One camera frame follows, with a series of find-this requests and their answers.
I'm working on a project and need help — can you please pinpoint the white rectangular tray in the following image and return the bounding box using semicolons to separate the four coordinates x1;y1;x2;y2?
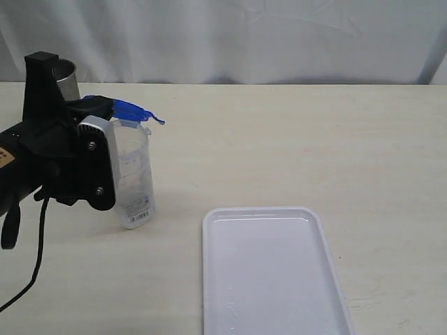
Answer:
202;207;354;334

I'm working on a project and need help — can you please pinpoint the white backdrop curtain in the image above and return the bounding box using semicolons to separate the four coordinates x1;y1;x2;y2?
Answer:
1;1;446;84

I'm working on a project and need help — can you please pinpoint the blue container lid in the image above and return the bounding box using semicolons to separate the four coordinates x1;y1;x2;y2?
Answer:
68;95;165;125

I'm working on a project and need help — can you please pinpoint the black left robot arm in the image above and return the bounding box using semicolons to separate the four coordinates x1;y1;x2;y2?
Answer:
1;52;119;249

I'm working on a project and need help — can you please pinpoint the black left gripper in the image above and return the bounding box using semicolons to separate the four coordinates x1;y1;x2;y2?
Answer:
15;51;115;207

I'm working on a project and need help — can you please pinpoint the stainless steel cup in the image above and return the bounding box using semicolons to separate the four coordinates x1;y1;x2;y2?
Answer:
52;59;80;101

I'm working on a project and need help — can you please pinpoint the clear tall plastic container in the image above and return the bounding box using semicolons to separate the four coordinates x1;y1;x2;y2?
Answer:
113;119;155;230

